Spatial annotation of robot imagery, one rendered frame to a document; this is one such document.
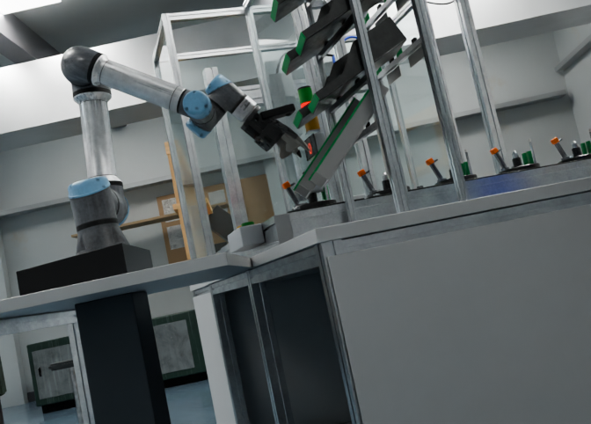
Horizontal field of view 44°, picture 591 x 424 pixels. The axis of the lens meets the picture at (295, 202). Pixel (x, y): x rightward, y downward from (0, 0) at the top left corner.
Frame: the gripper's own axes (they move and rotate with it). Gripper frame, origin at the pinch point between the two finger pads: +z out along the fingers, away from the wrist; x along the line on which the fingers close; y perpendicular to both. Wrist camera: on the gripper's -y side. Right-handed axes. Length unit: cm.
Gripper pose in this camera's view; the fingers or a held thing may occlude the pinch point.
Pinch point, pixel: (303, 149)
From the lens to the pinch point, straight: 227.1
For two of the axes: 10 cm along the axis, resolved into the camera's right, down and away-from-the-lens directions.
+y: -5.8, 7.6, -3.0
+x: 2.7, -1.6, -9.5
